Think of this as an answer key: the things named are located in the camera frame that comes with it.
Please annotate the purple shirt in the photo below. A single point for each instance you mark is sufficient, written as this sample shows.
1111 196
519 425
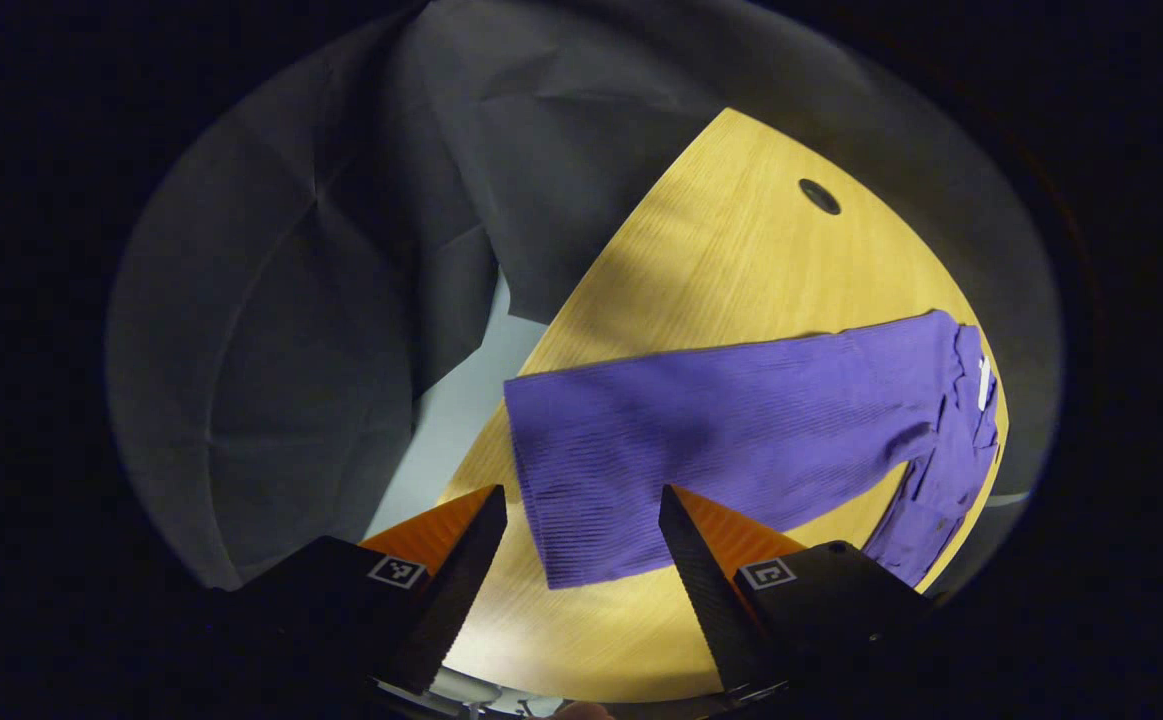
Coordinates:
741 430

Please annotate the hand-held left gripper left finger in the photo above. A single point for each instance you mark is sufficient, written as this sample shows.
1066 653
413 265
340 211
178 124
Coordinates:
451 600

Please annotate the plain black curtain cloth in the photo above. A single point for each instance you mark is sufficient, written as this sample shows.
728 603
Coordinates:
271 350

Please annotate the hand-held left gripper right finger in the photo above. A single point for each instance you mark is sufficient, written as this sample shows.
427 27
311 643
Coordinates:
706 600

